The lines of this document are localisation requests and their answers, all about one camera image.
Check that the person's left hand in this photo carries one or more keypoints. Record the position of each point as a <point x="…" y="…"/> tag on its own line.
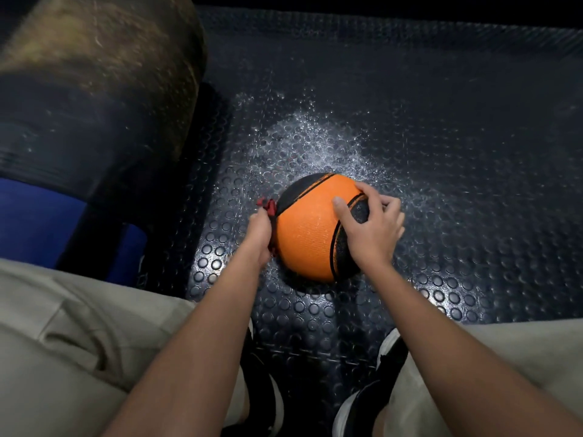
<point x="256" y="238"/>

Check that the person's right hand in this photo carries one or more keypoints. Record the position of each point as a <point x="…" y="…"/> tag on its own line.
<point x="373" y="238"/>

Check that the person's left fingers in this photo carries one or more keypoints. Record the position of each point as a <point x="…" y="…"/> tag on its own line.
<point x="263" y="218"/>

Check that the person's right middle finger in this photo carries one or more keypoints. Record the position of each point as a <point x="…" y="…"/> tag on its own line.
<point x="391" y="202"/>

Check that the person's right thumb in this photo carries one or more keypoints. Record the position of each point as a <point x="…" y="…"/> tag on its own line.
<point x="345" y="219"/>

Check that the orange and black ball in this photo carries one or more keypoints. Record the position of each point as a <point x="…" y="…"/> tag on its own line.
<point x="306" y="232"/>

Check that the person's right forearm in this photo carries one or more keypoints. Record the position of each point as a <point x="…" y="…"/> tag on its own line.
<point x="455" y="368"/>

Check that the person's left forearm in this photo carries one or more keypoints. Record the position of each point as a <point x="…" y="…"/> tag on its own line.
<point x="196" y="354"/>

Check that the black left shoe white sole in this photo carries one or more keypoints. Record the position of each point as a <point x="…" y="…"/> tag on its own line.
<point x="262" y="395"/>

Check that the black shoe white sole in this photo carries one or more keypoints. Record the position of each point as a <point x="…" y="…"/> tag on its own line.
<point x="364" y="405"/>
<point x="262" y="395"/>

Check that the black right shoe white sole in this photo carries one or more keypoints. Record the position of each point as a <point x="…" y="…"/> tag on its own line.
<point x="364" y="405"/>

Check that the blue base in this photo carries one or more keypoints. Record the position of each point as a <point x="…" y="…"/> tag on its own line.
<point x="32" y="222"/>

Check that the beige trousers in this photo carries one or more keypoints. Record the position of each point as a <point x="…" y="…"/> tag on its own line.
<point x="54" y="341"/>

